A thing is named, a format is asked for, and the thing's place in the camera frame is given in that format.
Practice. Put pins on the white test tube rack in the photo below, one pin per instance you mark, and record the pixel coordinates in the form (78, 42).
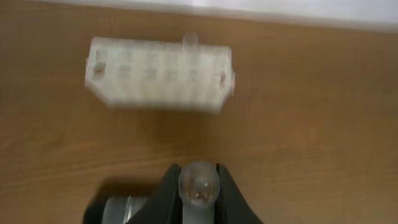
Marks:
(155, 77)

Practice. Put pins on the clear test tube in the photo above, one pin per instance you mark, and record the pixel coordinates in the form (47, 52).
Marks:
(190, 40)
(199, 186)
(128, 211)

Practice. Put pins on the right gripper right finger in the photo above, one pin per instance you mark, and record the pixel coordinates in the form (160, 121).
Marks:
(230, 205)

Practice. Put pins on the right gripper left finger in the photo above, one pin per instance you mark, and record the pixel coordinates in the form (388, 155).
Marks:
(168, 202)

